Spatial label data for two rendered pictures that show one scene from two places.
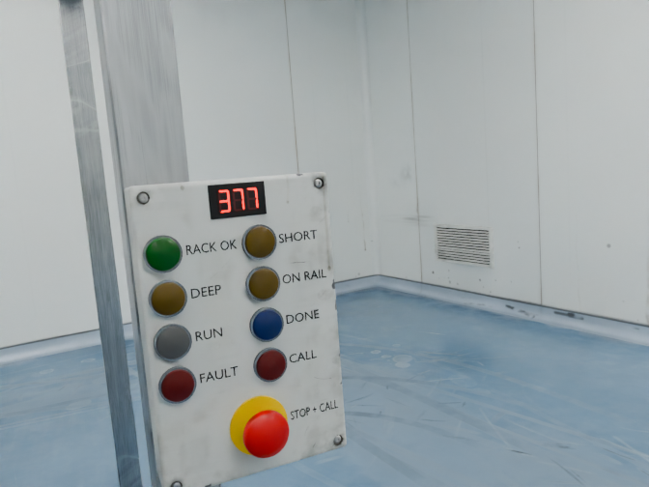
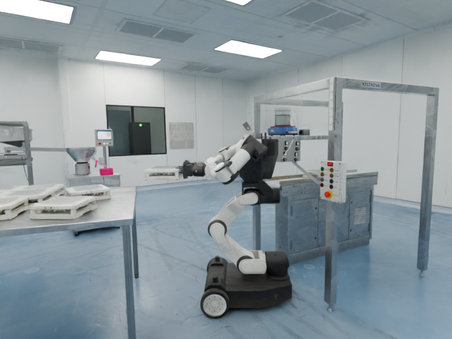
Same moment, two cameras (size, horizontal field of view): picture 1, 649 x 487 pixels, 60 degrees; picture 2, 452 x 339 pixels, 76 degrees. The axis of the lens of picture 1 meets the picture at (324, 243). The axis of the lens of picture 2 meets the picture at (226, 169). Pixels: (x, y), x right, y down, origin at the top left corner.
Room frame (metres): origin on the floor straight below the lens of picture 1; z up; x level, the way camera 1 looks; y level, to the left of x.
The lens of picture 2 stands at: (-0.26, -1.75, 1.24)
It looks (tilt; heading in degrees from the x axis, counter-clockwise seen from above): 6 degrees down; 88
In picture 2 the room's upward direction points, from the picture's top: 1 degrees counter-clockwise
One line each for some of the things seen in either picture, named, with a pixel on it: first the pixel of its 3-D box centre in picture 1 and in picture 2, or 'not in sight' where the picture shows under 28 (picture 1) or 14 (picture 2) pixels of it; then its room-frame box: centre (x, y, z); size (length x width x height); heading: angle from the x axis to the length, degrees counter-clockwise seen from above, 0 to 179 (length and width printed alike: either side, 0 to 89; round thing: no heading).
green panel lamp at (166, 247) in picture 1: (163, 254); not in sight; (0.44, 0.13, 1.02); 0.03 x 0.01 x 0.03; 114
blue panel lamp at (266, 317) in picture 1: (268, 325); not in sight; (0.47, 0.05, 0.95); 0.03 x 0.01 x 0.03; 114
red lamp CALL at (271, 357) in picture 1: (270, 364); not in sight; (0.47, 0.05, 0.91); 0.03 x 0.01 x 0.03; 114
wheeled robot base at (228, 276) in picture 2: not in sight; (247, 272); (-0.03, 0.38, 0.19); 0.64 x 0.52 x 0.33; 177
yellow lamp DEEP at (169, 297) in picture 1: (168, 299); not in sight; (0.44, 0.13, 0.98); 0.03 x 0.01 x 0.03; 114
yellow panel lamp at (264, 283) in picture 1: (264, 283); not in sight; (0.47, 0.05, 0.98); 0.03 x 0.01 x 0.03; 114
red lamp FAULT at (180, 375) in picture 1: (178, 386); not in sight; (0.44, 0.13, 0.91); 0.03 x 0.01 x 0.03; 114
